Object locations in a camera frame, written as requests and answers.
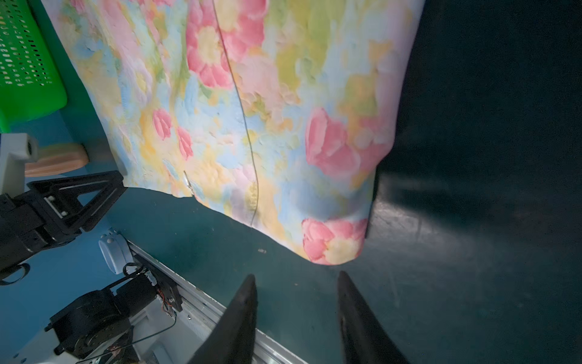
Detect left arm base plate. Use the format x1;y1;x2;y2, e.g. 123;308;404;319
129;245;183;313

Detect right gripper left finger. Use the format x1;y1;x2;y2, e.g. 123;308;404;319
189;275;258;364

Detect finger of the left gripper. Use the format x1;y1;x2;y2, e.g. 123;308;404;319
28;171;127;234

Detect terracotta ribbed vase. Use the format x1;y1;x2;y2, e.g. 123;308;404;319
24;143;89;177

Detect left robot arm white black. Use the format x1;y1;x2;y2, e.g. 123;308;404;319
1;171;156;362

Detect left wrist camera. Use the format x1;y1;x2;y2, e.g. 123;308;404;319
1;133;39;197

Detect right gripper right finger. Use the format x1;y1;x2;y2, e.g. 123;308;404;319
337;271;409;363

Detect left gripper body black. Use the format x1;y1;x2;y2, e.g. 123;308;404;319
1;191;55;273

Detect green plastic basket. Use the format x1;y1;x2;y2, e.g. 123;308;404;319
1;1;68;133

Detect pastel floral skirt pink flowers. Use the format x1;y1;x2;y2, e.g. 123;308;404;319
43;1;424;265

